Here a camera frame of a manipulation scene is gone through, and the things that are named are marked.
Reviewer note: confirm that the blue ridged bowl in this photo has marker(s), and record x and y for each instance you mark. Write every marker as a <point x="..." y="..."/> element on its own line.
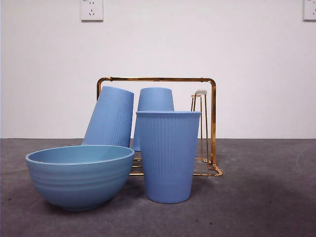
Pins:
<point x="79" y="182"/>

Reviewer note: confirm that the blue ribbed cup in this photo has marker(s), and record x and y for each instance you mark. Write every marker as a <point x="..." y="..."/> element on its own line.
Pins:
<point x="155" y="100"/>
<point x="108" y="116"/>
<point x="168" y="158"/>

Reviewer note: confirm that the white wall socket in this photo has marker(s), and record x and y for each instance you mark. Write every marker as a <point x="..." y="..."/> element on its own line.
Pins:
<point x="309" y="11"/>
<point x="91" y="12"/>

